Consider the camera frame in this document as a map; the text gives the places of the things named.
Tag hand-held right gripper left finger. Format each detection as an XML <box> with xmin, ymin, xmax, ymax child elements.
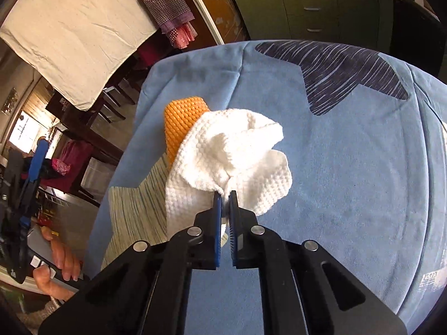
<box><xmin>38</xmin><ymin>192</ymin><xmax>224</xmax><ymax>335</ymax></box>

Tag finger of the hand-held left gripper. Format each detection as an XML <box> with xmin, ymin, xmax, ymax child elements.
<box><xmin>5</xmin><ymin>149</ymin><xmax>26</xmax><ymax>196</ymax></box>
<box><xmin>22</xmin><ymin>139</ymin><xmax>49</xmax><ymax>213</ymax></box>

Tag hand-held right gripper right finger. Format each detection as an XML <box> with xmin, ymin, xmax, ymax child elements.
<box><xmin>229</xmin><ymin>190</ymin><xmax>409</xmax><ymax>335</ymax></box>

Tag white paper towel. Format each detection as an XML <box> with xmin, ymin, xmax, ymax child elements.
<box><xmin>165</xmin><ymin>109</ymin><xmax>293</xmax><ymax>238</ymax></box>

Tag person's left hand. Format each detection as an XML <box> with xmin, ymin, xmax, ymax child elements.
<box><xmin>33</xmin><ymin>226</ymin><xmax>84</xmax><ymax>301</ymax></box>

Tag maroon cloth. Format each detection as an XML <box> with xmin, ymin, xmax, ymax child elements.
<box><xmin>52</xmin><ymin>139</ymin><xmax>95</xmax><ymax>196</ymax></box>

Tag dark wooden chair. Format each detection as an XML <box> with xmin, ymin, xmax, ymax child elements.
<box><xmin>45</xmin><ymin>52</ymin><xmax>154</xmax><ymax>154</ymax></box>

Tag blue printed tablecloth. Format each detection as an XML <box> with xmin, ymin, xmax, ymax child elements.
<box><xmin>84</xmin><ymin>40</ymin><xmax>447</xmax><ymax>329</ymax></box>

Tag cream cloth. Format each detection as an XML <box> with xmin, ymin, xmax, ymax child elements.
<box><xmin>0</xmin><ymin>0</ymin><xmax>159</xmax><ymax>112</ymax></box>

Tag checkered apron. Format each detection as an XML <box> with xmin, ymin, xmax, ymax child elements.
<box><xmin>127</xmin><ymin>0</ymin><xmax>198</xmax><ymax>49</ymax></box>

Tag green kitchen base cabinets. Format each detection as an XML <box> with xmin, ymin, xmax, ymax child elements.
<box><xmin>227</xmin><ymin>0</ymin><xmax>441</xmax><ymax>74</ymax></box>

